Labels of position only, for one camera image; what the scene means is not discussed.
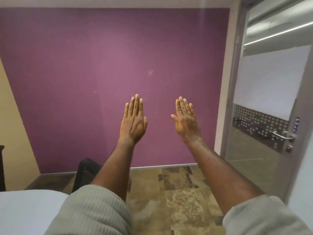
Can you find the person's right little finger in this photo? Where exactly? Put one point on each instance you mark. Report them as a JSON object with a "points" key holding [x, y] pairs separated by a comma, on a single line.
{"points": [[191, 110]]}

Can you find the small dark door label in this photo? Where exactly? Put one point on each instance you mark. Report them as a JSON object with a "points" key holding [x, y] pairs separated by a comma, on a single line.
{"points": [[296, 125]]}

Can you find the person's right middle finger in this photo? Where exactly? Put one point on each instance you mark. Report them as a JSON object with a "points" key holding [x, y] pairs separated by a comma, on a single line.
{"points": [[182, 105]]}

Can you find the grey knit sweater sleeve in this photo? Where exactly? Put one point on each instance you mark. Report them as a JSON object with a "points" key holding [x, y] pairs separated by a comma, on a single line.
{"points": [[93, 212], [264, 217]]}

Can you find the dark wooden furniture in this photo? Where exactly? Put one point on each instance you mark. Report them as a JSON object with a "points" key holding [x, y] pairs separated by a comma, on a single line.
{"points": [[2, 168]]}

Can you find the person's right forearm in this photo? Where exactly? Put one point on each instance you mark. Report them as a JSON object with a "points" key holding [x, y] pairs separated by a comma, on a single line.
{"points": [[220, 176]]}

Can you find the black chair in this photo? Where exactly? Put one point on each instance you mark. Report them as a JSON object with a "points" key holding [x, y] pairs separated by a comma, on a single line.
{"points": [[85, 172]]}

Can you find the grey framed glass door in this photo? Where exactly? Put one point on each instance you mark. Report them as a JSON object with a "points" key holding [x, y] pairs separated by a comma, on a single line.
{"points": [[269, 95]]}

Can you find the person's left forearm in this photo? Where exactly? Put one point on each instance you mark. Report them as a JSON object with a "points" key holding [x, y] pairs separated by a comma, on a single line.
{"points": [[115, 168]]}

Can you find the person's left little finger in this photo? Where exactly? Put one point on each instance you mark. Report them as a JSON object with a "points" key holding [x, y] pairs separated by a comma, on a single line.
{"points": [[126, 110]]}

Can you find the person's left hand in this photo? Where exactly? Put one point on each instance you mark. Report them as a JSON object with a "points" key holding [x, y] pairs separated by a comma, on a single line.
{"points": [[133, 126]]}

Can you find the person's right hand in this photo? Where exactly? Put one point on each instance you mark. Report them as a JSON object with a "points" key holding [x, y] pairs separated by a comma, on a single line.
{"points": [[187, 124]]}

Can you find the person's right thumb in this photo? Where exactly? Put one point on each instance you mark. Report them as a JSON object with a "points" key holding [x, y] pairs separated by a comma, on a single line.
{"points": [[173, 117]]}

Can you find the silver door lock cylinder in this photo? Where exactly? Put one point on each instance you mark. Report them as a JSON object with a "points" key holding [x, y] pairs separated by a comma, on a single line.
{"points": [[289, 149]]}

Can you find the person's left middle finger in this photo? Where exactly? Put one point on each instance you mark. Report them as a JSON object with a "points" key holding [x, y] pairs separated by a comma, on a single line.
{"points": [[136, 104]]}

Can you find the person's left thumb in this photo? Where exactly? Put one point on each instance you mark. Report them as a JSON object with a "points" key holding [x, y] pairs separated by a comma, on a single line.
{"points": [[145, 122]]}

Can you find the dotted frosted glass film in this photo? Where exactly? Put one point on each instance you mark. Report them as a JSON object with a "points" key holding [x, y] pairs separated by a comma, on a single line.
{"points": [[261, 126]]}

